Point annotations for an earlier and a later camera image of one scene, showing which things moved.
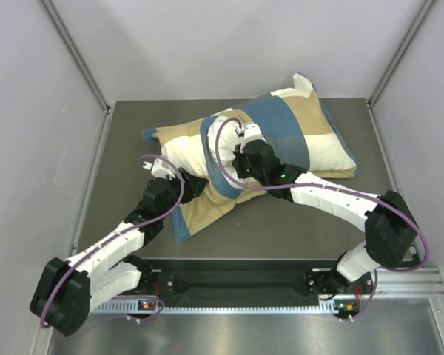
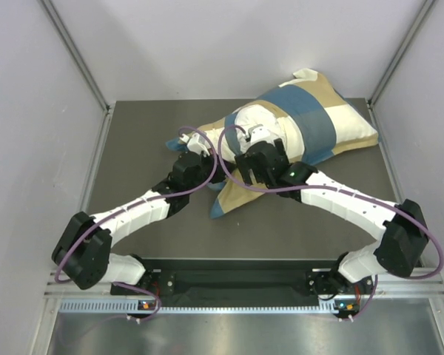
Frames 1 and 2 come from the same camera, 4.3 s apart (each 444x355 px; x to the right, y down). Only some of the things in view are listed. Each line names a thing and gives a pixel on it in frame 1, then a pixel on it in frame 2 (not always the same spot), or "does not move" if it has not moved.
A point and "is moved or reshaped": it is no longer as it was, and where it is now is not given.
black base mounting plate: x=244 y=277 does not move
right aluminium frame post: x=410 y=35 does not move
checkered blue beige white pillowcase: x=296 y=126 is moved or reshaped
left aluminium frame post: x=59 y=24 does not move
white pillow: x=229 y=144 -> x=283 y=131
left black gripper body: x=190 y=190 -> x=206 y=168
